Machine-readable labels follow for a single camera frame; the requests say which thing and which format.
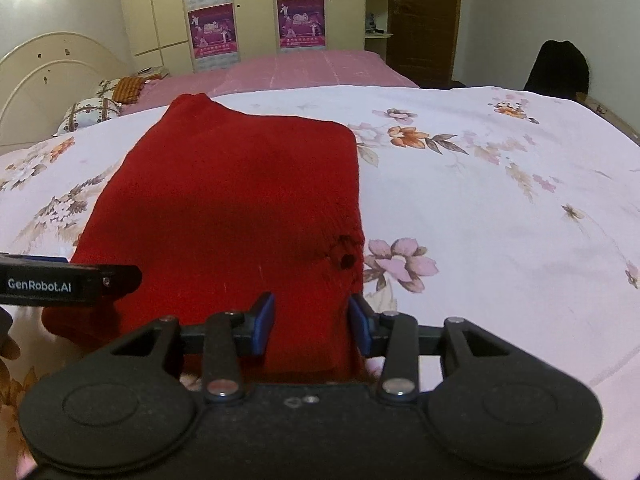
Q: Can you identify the cream bed headboard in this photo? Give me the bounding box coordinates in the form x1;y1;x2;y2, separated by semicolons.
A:
0;31;131;147

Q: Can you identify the brown wooden door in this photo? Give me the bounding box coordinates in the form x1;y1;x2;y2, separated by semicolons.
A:
387;0;463;88

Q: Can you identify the person's left hand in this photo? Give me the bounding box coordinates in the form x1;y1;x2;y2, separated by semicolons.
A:
0;307;22;366

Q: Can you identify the red knit sweater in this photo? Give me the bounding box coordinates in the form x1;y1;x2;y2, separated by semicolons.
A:
42;92;371;386

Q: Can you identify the orange patterned pillow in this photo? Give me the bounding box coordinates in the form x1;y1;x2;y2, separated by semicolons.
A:
97;75;168;103

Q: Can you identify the cream corner shelf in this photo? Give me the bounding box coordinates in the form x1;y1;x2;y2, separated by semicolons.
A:
364;0;396;61

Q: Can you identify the purple wall poster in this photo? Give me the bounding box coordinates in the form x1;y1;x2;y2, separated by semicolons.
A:
187;2;242;72
276;0;326;51

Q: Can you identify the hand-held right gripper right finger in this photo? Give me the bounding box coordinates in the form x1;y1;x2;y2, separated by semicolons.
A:
347;294;521;406

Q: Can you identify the white patterned pillow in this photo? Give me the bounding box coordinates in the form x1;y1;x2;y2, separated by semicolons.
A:
54;97;123;136

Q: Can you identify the cream wardrobe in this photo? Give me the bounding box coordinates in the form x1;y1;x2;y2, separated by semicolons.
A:
116;0;368;73

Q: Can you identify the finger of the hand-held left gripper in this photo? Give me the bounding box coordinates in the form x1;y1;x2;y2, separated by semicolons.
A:
0;254;69;265

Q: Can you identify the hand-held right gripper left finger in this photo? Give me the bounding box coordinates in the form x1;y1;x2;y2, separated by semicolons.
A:
111;291;277;405

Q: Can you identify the floral print quilt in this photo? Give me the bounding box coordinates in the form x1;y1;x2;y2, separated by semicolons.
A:
0;85;640;480

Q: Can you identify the pink bed sheet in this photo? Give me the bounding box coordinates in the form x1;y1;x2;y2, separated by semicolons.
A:
120;49;421;116

